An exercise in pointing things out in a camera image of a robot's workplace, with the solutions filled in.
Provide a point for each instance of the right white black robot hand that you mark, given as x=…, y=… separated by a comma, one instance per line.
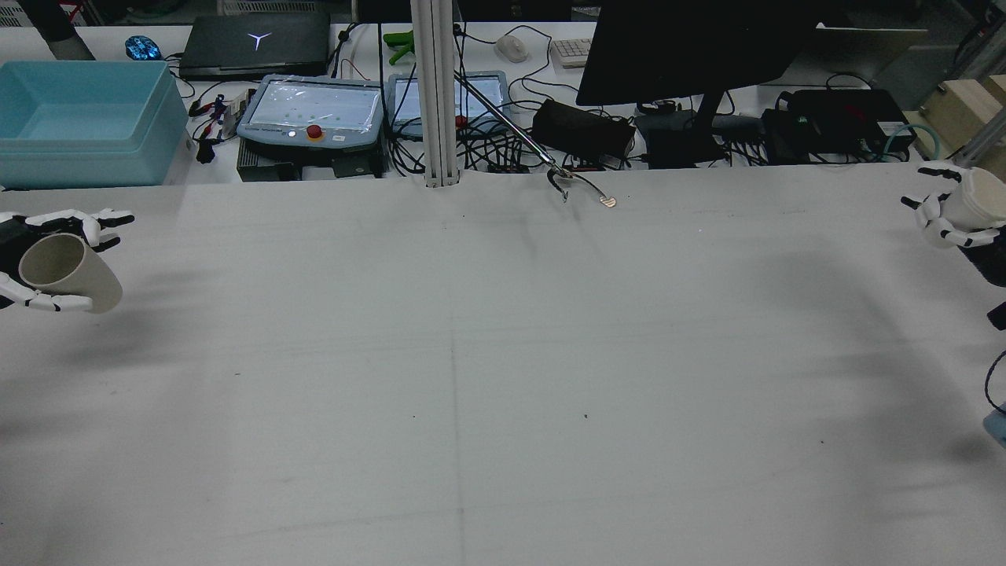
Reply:
x=992, y=259

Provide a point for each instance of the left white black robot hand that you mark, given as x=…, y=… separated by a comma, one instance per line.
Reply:
x=12, y=244

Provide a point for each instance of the white paper cups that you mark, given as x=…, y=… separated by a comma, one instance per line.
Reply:
x=982, y=200

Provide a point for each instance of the beige paper cup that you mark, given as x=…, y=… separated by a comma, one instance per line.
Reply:
x=86, y=275

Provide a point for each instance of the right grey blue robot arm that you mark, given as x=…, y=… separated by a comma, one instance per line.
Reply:
x=998, y=431

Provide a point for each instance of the light blue plastic bin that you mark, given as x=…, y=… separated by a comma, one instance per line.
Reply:
x=86, y=118

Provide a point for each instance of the wooden block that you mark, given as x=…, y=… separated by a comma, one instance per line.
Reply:
x=967, y=110

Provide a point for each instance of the black electronics box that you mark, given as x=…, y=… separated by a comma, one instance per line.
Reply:
x=841, y=114

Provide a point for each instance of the dark grey cylinder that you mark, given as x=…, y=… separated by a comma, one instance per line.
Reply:
x=59, y=31

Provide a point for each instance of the blue computer mouse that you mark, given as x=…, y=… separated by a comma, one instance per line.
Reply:
x=143, y=49

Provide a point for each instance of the bag of clip leads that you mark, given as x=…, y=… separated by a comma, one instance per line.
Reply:
x=214, y=118

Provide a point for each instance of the grey flat panel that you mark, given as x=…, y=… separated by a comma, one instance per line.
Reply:
x=864, y=51

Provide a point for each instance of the black laptop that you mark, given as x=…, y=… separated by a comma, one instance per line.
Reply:
x=251, y=43

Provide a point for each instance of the teach pendant with red button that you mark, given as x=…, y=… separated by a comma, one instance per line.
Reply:
x=314, y=106
x=481, y=94

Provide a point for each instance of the black computer monitor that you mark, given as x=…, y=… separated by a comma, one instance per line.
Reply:
x=692, y=47

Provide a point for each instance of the black power adapter brick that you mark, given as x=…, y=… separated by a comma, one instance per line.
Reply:
x=581, y=126

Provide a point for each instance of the white keyboard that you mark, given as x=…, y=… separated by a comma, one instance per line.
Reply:
x=572, y=52

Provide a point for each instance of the white computer mouse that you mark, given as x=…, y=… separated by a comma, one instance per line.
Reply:
x=512, y=49

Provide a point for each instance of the white aluminium profile post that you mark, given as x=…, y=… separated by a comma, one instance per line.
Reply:
x=435, y=94

